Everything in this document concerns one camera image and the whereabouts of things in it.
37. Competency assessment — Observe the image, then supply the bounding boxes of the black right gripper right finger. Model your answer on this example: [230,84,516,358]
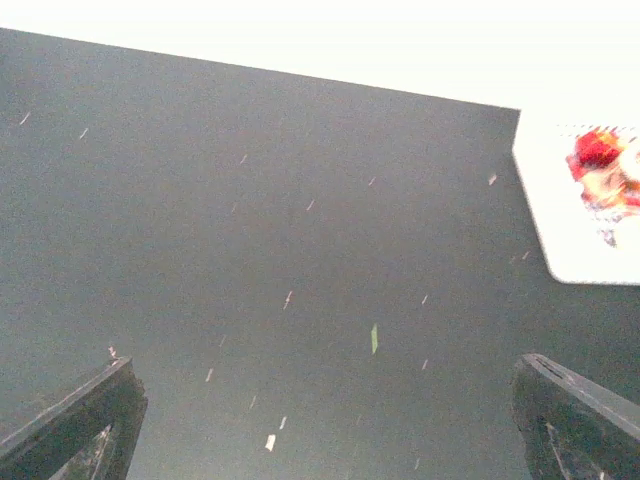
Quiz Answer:
[511,354,639,479]

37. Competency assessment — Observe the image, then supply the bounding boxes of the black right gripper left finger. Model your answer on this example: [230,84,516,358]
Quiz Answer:
[1,357,148,479]

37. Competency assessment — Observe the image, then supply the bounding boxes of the white perforated plastic basket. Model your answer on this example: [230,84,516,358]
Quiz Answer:
[513,108,639,286]

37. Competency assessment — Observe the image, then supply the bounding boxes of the red star ornament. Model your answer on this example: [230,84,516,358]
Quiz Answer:
[566,128,624,181]

